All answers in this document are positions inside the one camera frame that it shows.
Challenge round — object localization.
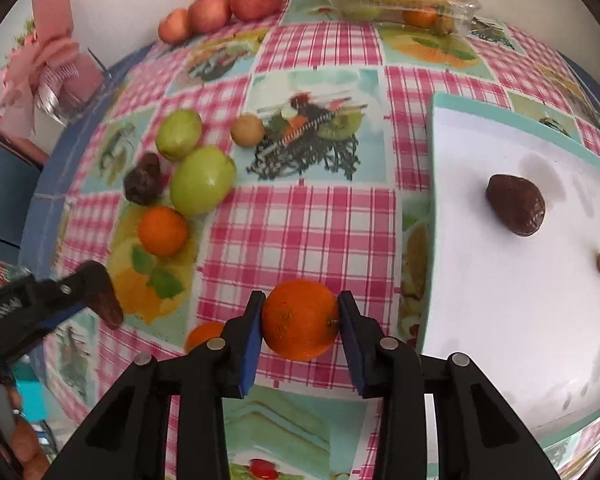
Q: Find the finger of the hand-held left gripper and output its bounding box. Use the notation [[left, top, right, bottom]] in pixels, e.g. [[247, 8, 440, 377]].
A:
[[32, 260, 115, 311], [27, 302, 93, 341]]

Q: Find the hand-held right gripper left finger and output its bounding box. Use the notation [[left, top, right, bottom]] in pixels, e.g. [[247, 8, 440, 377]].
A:
[[42, 290, 267, 480]]

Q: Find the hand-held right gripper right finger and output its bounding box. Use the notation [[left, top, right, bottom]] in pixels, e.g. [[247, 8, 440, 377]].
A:
[[336, 290, 556, 480]]

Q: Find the small orange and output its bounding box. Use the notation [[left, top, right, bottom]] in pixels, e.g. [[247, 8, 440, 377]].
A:
[[184, 322, 227, 353]]

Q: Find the large orange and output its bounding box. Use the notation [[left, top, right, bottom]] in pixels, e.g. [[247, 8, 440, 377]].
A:
[[261, 280, 341, 362]]

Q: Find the tangerine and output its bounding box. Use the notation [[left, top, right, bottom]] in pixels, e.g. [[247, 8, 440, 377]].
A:
[[404, 7, 440, 29], [137, 206, 189, 257]]

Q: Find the dark wrinkled fruit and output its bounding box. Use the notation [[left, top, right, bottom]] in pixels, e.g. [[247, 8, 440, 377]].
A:
[[123, 152, 163, 207]]

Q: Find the white tray with teal rim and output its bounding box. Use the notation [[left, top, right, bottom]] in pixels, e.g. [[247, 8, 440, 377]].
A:
[[414, 92, 600, 453]]

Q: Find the person's left hand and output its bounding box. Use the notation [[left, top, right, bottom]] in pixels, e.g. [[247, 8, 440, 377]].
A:
[[7, 390, 51, 480]]

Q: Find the teal box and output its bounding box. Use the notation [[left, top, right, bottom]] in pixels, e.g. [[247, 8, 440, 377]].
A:
[[11, 364, 49, 422]]

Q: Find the blue cabinet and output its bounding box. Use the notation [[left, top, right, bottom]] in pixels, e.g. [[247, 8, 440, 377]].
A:
[[0, 127, 43, 263]]

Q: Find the clear plastic box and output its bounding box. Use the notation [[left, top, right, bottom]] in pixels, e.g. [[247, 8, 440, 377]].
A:
[[60, 47, 112, 121]]

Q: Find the dark brown avocado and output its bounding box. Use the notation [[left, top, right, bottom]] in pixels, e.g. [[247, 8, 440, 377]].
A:
[[485, 174, 547, 237]]

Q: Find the small red apple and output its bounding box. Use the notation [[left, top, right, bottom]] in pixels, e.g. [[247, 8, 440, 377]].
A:
[[158, 8, 192, 45]]

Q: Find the medium red apple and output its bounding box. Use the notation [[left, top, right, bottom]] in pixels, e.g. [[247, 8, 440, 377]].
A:
[[188, 0, 232, 35]]

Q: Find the clear plastic fruit container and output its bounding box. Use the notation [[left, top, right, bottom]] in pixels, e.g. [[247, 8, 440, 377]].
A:
[[327, 0, 482, 38]]

